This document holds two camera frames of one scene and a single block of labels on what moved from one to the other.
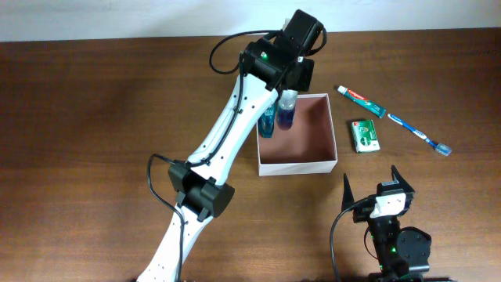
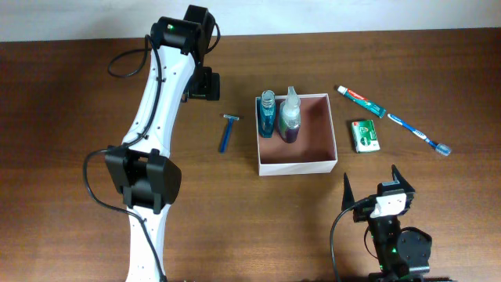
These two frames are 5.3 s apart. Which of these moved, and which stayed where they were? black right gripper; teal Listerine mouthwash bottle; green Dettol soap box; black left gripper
Moved: black left gripper
Stayed: black right gripper; teal Listerine mouthwash bottle; green Dettol soap box
